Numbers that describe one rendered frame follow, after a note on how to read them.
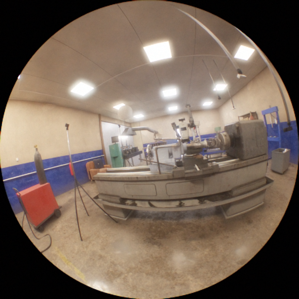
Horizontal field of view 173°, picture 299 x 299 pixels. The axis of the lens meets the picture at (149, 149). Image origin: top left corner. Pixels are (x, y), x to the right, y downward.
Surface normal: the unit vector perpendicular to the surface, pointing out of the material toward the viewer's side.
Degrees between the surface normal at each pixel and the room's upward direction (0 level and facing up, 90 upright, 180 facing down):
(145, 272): 0
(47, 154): 90
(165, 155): 70
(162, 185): 90
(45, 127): 90
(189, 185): 90
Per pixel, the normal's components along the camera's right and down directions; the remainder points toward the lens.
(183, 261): -0.16, -0.99
